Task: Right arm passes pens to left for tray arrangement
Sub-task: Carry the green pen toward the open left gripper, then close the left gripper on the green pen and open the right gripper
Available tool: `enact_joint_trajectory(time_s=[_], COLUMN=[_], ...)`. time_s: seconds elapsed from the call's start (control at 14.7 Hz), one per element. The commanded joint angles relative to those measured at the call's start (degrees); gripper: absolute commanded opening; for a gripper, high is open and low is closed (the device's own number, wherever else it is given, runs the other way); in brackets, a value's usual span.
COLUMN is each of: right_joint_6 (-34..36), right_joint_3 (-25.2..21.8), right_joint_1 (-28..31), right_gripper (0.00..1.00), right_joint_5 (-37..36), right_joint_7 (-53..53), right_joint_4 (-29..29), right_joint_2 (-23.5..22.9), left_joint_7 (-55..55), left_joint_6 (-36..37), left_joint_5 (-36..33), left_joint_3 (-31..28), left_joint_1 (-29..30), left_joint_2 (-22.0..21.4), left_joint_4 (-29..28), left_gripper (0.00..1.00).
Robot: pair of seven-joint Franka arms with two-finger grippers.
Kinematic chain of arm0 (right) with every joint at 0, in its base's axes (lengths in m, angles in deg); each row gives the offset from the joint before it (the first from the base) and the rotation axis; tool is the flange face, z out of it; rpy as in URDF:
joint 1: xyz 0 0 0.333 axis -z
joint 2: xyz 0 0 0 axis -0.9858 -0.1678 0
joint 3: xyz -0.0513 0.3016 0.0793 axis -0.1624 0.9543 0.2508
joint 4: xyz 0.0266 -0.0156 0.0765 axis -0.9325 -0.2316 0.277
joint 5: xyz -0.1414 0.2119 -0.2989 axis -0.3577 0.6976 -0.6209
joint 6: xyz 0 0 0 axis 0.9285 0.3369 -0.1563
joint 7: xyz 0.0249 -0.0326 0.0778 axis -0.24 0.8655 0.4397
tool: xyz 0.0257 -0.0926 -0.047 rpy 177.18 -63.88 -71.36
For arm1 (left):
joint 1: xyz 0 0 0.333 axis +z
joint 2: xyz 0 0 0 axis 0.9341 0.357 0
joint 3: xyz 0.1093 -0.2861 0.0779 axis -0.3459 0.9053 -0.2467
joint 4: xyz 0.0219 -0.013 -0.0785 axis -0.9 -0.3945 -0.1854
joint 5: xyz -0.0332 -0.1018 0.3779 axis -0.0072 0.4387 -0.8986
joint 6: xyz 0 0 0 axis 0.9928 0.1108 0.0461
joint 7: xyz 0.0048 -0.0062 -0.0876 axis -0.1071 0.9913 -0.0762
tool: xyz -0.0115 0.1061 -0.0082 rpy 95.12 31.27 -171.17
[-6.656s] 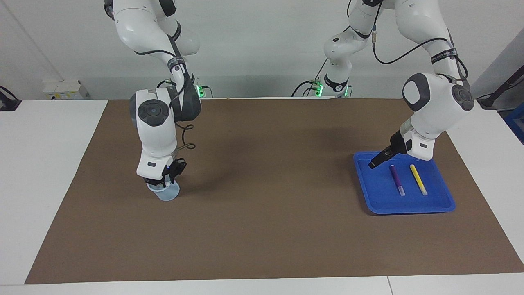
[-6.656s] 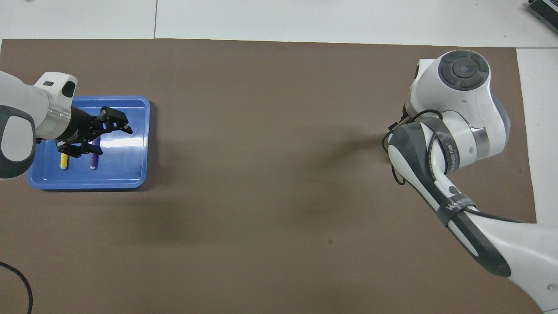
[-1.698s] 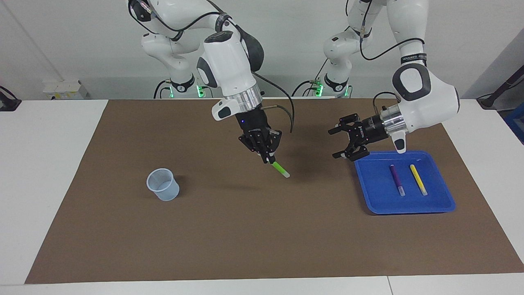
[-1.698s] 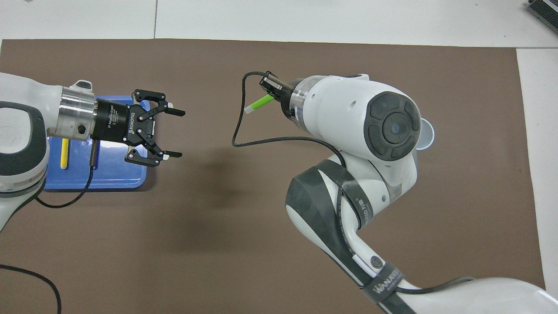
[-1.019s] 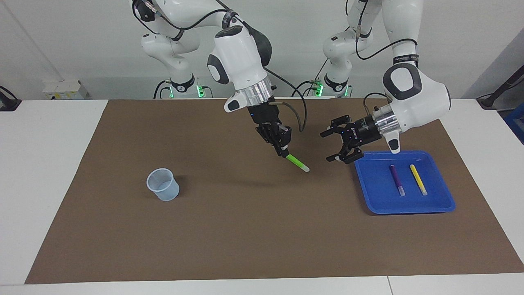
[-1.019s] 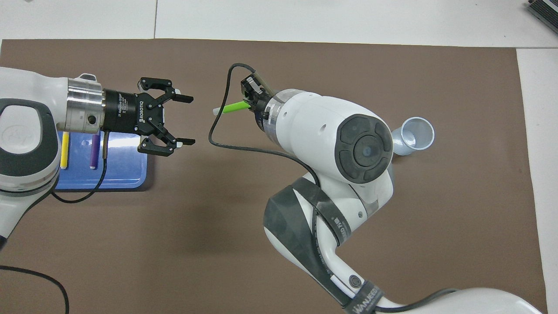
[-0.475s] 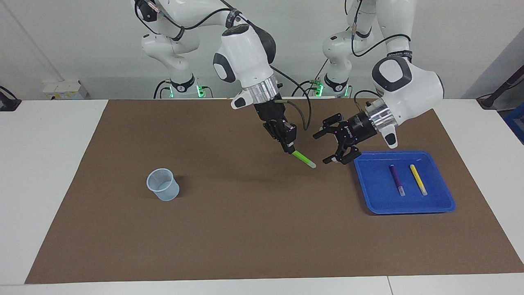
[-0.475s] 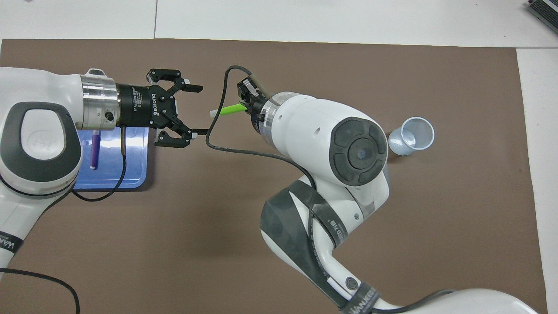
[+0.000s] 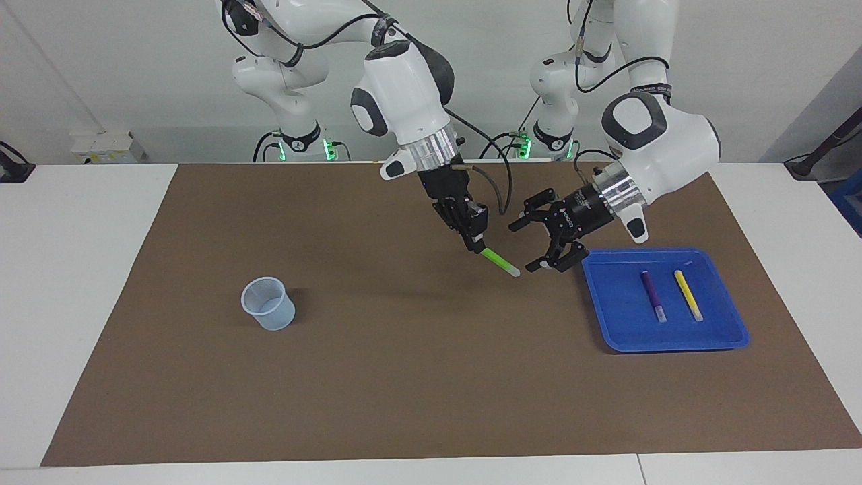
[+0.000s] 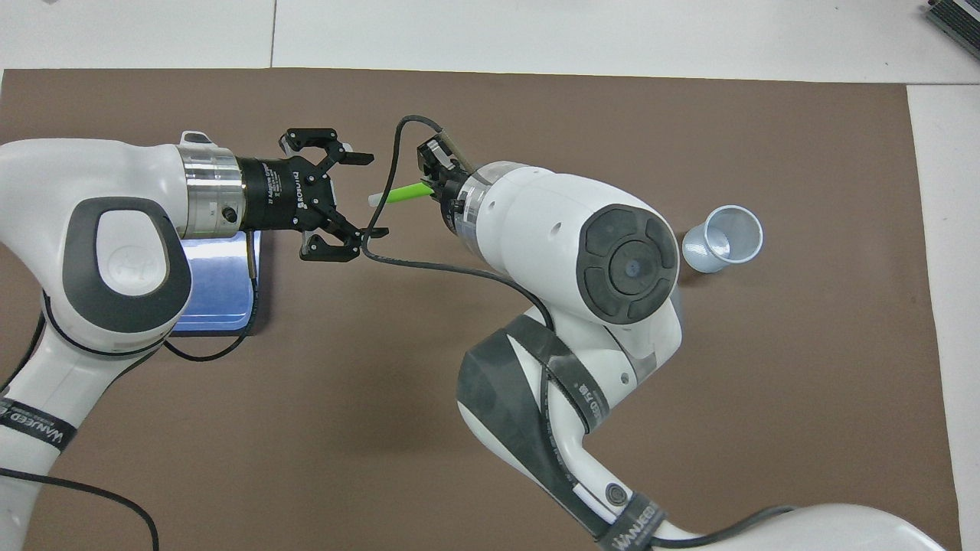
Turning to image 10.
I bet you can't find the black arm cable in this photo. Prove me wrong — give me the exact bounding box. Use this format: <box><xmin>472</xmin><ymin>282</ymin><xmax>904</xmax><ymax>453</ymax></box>
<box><xmin>361</xmin><ymin>115</ymin><xmax>801</xmax><ymax>549</ymax></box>
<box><xmin>0</xmin><ymin>231</ymin><xmax>262</xmax><ymax>551</ymax></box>

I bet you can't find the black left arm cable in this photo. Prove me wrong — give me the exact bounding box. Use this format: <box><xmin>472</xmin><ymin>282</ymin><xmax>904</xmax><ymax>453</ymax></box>
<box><xmin>0</xmin><ymin>231</ymin><xmax>262</xmax><ymax>551</ymax></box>

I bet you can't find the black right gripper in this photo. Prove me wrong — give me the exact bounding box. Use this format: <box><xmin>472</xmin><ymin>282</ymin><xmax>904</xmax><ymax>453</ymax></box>
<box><xmin>416</xmin><ymin>138</ymin><xmax>469</xmax><ymax>232</ymax></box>

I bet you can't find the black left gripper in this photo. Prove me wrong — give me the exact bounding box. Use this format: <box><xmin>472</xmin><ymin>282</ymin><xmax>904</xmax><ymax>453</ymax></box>
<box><xmin>236</xmin><ymin>127</ymin><xmax>390</xmax><ymax>264</ymax></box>

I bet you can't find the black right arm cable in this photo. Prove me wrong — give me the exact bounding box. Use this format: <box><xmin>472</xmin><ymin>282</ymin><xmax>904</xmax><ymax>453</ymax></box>
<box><xmin>361</xmin><ymin>115</ymin><xmax>801</xmax><ymax>549</ymax></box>

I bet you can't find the blue plastic tray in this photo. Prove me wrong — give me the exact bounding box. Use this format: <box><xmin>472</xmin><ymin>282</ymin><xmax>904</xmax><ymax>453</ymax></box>
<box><xmin>167</xmin><ymin>228</ymin><xmax>263</xmax><ymax>338</ymax></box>

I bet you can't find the brown table mat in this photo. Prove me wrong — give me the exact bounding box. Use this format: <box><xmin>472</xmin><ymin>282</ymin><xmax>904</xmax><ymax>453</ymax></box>
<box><xmin>0</xmin><ymin>67</ymin><xmax>964</xmax><ymax>551</ymax></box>

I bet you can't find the green pen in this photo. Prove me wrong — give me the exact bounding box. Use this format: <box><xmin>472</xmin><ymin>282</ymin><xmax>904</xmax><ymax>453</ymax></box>
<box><xmin>367</xmin><ymin>181</ymin><xmax>435</xmax><ymax>210</ymax></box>

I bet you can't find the grey ribbed device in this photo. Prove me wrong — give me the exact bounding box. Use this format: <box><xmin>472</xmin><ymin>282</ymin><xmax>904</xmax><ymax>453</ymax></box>
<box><xmin>924</xmin><ymin>0</ymin><xmax>980</xmax><ymax>40</ymax></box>

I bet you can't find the clear plastic cup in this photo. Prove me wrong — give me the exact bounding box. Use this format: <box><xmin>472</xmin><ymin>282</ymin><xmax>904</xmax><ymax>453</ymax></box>
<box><xmin>681</xmin><ymin>205</ymin><xmax>763</xmax><ymax>274</ymax></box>

